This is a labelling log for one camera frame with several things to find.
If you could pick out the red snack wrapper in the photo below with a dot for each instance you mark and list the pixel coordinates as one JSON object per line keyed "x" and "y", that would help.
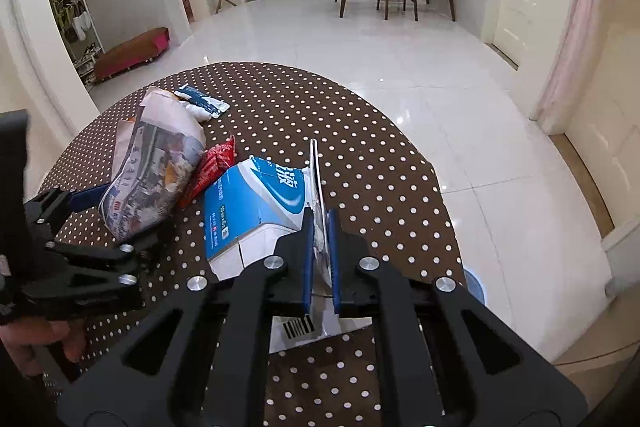
{"x": 214, "y": 163}

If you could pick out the red bench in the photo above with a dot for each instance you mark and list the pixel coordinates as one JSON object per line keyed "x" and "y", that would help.
{"x": 141, "y": 49}

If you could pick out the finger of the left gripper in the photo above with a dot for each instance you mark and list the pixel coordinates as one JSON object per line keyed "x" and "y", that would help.
{"x": 88, "y": 198}

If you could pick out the person's left hand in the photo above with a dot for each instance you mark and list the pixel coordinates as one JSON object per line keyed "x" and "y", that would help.
{"x": 22, "y": 336}

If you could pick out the blue trash bin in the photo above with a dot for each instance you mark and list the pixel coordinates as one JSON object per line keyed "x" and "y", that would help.
{"x": 474, "y": 286}

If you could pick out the blue white tissue packet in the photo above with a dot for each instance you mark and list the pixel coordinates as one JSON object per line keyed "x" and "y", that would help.
{"x": 201, "y": 106}

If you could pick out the newspaper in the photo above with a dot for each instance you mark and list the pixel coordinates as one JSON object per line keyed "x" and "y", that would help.
{"x": 165, "y": 146}

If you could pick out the cream panel door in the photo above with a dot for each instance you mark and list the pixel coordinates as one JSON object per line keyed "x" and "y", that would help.
{"x": 605, "y": 126}

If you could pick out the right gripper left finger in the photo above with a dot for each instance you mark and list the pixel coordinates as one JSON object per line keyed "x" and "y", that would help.
{"x": 200, "y": 358}

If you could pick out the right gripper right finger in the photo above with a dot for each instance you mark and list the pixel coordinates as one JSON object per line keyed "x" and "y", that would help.
{"x": 441, "y": 356}

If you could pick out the clothes rack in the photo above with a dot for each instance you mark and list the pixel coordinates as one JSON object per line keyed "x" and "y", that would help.
{"x": 80, "y": 37}

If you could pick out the pink curtain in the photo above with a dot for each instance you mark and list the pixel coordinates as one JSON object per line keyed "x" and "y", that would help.
{"x": 571, "y": 72}

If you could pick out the brown polka dot tablecloth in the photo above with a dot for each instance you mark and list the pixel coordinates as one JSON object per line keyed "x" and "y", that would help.
{"x": 383, "y": 188}

